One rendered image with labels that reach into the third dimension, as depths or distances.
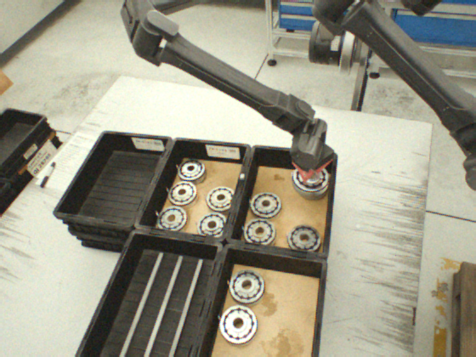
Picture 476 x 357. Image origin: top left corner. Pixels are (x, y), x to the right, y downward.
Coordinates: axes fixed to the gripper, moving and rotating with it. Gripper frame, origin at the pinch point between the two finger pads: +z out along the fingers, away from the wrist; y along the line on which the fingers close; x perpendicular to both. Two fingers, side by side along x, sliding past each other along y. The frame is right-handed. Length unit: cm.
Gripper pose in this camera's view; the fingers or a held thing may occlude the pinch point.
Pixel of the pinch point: (310, 174)
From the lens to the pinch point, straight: 111.3
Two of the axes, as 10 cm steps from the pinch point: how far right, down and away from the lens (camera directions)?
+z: 0.9, 6.1, 7.9
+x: -6.0, -6.0, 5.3
